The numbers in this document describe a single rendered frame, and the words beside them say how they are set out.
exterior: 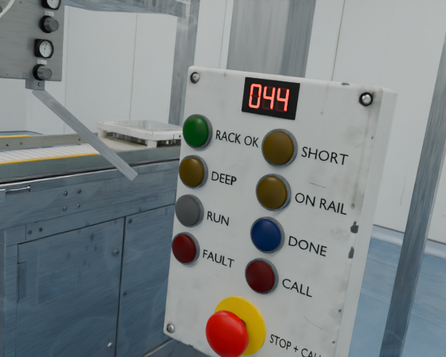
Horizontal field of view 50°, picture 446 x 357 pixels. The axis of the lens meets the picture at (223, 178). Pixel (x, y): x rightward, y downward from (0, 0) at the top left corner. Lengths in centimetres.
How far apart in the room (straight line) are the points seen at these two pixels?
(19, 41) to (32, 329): 71
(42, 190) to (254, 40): 78
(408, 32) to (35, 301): 340
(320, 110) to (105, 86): 556
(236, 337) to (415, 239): 121
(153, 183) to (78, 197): 27
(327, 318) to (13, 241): 91
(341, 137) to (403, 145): 366
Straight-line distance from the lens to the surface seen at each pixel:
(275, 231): 38
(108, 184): 128
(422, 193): 154
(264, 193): 38
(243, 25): 47
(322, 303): 39
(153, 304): 168
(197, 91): 42
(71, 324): 142
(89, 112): 611
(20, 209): 113
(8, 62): 102
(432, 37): 401
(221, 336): 41
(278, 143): 37
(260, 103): 38
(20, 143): 142
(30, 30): 104
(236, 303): 42
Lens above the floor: 118
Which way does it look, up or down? 12 degrees down
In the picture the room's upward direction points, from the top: 7 degrees clockwise
